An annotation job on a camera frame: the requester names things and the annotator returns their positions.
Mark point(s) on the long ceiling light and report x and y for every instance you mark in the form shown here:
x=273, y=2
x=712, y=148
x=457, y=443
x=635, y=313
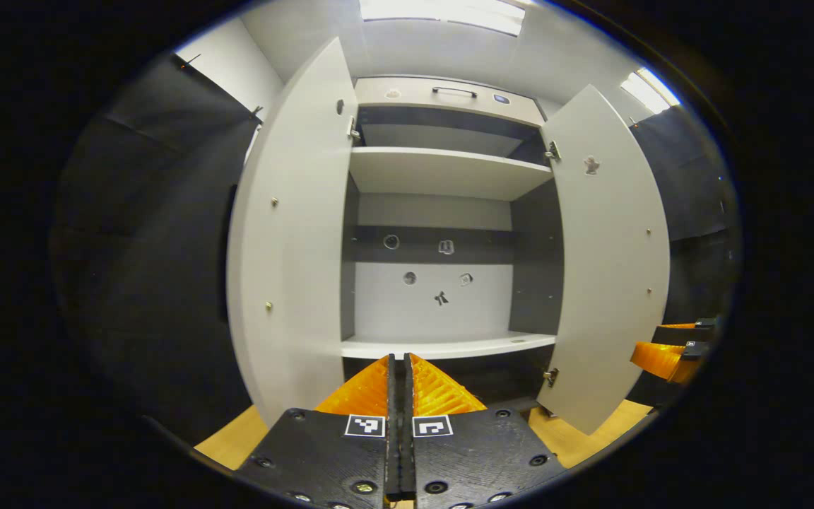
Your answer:
x=651, y=90
x=442, y=14

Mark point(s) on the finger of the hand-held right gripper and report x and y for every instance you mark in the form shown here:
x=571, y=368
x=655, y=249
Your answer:
x=689, y=334
x=661, y=359

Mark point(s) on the beige cabinet drawer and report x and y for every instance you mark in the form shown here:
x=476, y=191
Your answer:
x=417, y=95

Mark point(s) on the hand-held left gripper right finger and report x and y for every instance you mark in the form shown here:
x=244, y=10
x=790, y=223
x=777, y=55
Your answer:
x=485, y=459

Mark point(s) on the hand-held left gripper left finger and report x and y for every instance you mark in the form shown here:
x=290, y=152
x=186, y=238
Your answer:
x=322, y=459

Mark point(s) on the beige shoe cabinet door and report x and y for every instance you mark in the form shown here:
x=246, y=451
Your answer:
x=612, y=283
x=294, y=247

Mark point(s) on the beige cabinet shelf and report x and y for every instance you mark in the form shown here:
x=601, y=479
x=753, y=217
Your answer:
x=442, y=346
x=442, y=173

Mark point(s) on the metal door hinge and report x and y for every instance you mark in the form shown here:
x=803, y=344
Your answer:
x=553, y=150
x=550, y=377
x=354, y=129

